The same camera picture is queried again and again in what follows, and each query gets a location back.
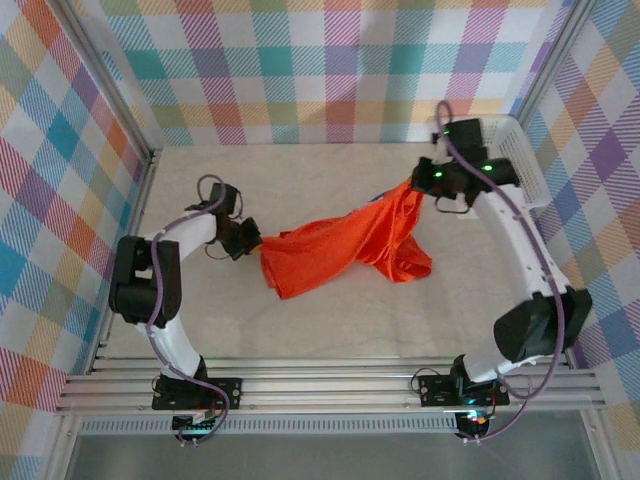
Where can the orange t-shirt with print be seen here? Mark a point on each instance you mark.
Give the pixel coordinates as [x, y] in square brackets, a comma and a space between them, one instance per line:
[340, 245]

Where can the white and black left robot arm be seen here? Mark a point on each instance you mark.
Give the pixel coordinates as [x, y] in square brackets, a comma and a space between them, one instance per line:
[195, 235]

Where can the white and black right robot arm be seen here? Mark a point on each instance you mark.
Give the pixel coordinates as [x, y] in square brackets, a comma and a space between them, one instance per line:
[510, 235]

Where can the white perforated plastic basket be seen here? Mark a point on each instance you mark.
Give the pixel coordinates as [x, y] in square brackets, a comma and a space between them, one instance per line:
[525, 150]

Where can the grey metal sheet panel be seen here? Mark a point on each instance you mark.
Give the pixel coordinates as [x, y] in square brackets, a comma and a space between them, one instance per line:
[325, 457]

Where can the aluminium frame side rail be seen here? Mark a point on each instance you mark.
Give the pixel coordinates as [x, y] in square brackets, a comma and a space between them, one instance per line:
[140, 210]

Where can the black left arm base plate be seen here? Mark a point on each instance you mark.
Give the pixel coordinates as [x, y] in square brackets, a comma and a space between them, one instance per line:
[230, 392]

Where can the aluminium frame cross rail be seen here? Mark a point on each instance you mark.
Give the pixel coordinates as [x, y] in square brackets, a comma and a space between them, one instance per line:
[325, 385]

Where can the aluminium frame corner post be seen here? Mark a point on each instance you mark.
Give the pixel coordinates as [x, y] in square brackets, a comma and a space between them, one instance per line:
[100, 75]
[550, 60]

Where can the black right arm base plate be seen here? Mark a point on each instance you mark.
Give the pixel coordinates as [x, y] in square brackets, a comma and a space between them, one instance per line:
[435, 390]

